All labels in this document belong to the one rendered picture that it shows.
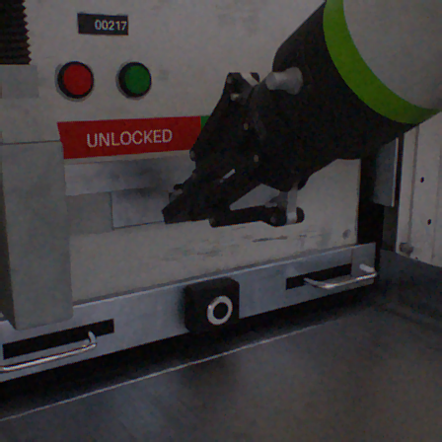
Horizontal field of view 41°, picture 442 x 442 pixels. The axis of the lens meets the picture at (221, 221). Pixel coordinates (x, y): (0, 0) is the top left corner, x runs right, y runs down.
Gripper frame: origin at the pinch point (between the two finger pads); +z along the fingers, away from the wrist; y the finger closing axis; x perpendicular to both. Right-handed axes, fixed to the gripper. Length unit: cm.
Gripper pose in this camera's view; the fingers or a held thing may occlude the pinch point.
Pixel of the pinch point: (191, 203)
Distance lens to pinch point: 56.2
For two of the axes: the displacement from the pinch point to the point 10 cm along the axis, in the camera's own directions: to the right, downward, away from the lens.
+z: -4.7, 3.1, 8.2
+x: 8.4, -1.3, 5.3
